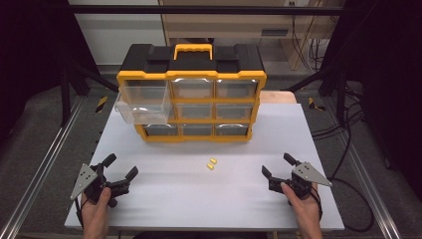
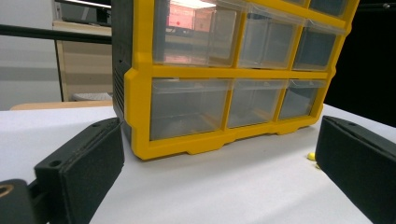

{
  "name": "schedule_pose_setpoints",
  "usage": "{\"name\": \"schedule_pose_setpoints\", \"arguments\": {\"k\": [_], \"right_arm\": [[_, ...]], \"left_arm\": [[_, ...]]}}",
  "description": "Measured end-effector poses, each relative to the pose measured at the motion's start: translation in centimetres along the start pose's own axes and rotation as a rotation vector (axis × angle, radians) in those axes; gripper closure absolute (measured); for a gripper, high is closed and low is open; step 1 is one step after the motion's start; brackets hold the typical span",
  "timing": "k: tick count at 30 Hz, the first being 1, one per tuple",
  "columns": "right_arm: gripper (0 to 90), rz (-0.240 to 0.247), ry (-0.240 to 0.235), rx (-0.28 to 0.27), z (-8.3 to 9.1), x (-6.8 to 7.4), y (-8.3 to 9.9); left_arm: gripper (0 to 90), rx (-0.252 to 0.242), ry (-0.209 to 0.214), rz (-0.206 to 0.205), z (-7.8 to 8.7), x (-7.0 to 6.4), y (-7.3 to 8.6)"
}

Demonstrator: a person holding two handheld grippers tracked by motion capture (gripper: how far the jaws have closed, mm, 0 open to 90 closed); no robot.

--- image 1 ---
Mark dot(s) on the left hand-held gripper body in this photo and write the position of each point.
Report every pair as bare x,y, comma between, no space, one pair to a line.
87,177

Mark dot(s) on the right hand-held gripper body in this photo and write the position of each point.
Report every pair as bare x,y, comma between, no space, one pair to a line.
308,174

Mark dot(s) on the person's left hand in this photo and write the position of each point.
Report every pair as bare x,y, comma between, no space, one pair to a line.
96,209

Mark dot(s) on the person's right hand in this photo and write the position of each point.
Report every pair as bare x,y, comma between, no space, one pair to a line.
303,207

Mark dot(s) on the small yellow foam piece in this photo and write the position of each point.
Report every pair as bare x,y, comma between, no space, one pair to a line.
210,166
213,161

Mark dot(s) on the wooden board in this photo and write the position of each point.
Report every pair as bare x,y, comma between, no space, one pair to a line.
277,97

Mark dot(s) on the open clear plastic drawer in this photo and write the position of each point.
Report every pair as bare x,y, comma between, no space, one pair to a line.
143,99

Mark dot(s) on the black metal stand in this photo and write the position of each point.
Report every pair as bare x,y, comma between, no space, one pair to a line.
340,93
65,96

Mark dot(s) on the set of closed clear drawers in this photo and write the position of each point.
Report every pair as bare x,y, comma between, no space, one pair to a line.
192,88

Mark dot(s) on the white panel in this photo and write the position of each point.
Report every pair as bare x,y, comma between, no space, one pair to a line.
116,36

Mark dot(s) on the yellow black organiser cabinet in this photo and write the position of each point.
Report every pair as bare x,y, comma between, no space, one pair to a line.
194,63

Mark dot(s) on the dark curtain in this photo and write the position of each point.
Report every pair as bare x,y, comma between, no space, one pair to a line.
391,66
30,49

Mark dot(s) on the black horizontal bar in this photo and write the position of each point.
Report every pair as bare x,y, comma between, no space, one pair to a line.
199,9

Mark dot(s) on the aluminium floor rail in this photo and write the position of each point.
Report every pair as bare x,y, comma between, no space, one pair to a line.
40,166
368,172

